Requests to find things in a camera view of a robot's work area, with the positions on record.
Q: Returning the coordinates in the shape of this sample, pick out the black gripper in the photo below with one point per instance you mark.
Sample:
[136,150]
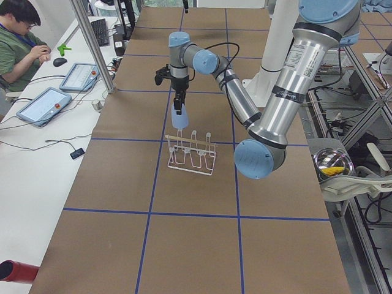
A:
[179,84]

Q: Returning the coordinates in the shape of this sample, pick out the light blue plastic cup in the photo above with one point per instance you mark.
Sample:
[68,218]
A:
[179,121]

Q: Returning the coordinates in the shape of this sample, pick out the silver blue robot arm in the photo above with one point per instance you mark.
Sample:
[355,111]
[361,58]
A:
[320,26]

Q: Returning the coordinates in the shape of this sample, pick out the small metal cylinder weight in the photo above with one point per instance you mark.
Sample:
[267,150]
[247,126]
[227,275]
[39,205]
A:
[97,105]

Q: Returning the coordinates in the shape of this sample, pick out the teach pendant tablet far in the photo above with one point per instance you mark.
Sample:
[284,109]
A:
[80,78]

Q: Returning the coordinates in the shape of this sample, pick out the teach pendant tablet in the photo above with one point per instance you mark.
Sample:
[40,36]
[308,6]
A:
[80,78]
[44,107]

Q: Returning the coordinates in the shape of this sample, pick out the black keyboard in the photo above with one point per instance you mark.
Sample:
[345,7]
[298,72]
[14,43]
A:
[99,28]

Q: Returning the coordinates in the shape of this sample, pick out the small black puck device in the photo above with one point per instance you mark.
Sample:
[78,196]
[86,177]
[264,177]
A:
[77,153]

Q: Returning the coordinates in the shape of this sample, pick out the black computer mouse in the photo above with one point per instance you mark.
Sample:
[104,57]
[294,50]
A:
[57,62]

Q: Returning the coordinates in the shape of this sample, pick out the green plastic clamp tool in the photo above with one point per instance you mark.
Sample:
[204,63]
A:
[62,49]

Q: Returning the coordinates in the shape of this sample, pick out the teach pendant tablet near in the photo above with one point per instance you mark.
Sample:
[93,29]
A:
[44,107]

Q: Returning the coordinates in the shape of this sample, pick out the person in green shirt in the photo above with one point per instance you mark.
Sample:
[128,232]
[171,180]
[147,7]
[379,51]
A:
[22,53]

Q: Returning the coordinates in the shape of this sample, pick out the metal bowl with corn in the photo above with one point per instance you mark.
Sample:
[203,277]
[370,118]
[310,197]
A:
[330,162]

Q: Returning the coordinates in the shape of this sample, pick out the red cylinder object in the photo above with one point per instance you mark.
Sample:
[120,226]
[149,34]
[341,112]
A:
[12,271]

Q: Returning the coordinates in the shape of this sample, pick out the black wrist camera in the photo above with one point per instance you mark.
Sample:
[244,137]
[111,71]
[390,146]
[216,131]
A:
[162,74]

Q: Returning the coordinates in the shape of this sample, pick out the white wire cup holder rack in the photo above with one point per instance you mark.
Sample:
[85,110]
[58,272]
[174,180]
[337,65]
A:
[190,154]

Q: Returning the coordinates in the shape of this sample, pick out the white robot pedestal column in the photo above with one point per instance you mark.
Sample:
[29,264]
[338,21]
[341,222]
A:
[283,15]

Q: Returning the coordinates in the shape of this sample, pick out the aluminium frame post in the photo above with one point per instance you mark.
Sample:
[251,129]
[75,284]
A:
[89,36]

